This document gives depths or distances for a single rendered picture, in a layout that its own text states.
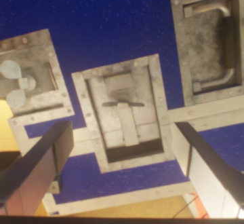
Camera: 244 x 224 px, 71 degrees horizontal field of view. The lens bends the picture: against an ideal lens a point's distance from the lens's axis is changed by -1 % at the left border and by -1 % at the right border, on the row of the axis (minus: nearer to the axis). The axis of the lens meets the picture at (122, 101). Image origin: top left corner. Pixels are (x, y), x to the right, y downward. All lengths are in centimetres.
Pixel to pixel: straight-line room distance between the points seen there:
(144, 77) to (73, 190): 23
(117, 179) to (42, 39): 25
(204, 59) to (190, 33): 4
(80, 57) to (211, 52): 19
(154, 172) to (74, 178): 14
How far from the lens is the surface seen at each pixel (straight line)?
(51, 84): 29
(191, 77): 29
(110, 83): 27
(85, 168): 32
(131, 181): 33
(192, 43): 29
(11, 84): 28
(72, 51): 26
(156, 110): 28
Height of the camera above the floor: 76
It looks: 4 degrees up
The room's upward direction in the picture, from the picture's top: 102 degrees counter-clockwise
